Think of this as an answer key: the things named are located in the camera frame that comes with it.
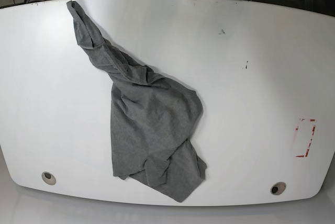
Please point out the grey T-shirt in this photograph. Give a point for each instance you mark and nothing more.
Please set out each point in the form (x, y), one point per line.
(152, 117)

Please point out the red tape marker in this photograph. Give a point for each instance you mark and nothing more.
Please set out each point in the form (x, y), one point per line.
(303, 136)

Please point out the right table grommet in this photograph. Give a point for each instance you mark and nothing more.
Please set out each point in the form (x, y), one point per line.
(278, 188)

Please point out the table grommet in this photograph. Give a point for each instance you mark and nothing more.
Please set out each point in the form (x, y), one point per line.
(48, 178)
(278, 188)

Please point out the left table grommet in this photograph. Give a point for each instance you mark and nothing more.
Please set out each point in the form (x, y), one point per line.
(48, 178)

